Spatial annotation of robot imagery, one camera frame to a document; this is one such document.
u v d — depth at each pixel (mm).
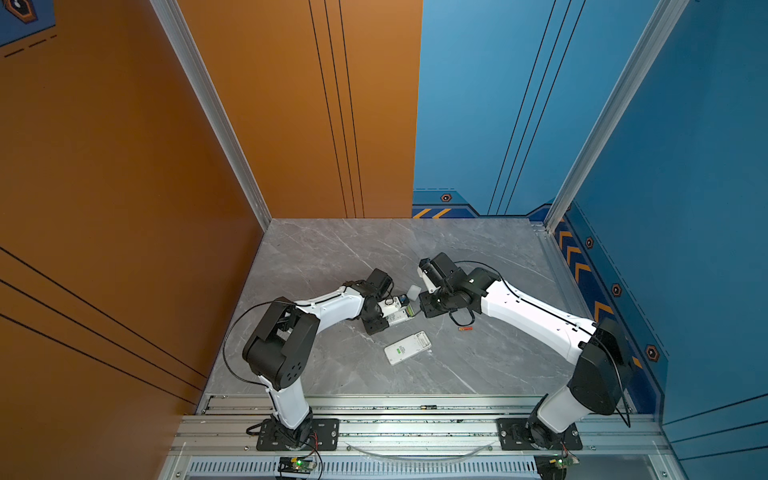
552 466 700
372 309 710
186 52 751
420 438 752
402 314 926
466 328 916
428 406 791
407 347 871
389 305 830
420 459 705
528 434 661
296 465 707
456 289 589
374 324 828
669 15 696
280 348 473
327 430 745
